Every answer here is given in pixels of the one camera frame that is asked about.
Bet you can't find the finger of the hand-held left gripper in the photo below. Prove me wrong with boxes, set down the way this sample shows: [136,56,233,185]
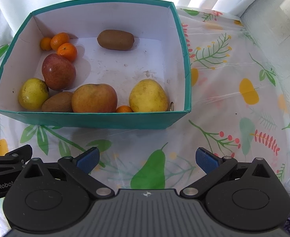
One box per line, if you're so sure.
[0,144,33,203]

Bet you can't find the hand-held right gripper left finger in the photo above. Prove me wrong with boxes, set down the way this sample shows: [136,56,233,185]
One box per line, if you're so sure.
[24,147,114,198]

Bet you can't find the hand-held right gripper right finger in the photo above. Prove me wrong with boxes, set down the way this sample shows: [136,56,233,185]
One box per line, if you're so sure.
[180,147,276,198]

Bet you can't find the teal cardboard box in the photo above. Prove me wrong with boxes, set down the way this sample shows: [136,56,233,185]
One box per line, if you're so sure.
[0,0,192,130]

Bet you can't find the yellow red apple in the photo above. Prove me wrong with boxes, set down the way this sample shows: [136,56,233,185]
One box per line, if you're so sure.
[71,83,118,113]

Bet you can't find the small orange tangerine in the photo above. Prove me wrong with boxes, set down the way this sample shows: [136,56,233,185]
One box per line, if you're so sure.
[116,105,134,113]

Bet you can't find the brown kiwi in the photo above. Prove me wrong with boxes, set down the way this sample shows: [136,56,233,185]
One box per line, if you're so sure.
[41,91,74,113]
[97,30,135,51]

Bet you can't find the yellow pear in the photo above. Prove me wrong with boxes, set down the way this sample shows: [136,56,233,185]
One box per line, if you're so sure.
[18,78,50,111]
[129,79,169,113]

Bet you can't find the dark red apple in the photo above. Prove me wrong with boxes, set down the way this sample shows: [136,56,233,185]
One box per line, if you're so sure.
[41,53,76,91]

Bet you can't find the small orange kumquat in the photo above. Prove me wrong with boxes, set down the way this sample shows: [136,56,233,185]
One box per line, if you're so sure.
[40,37,52,51]

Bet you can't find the floral plastic tablecloth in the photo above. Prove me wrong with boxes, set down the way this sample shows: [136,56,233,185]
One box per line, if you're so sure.
[0,5,290,237]

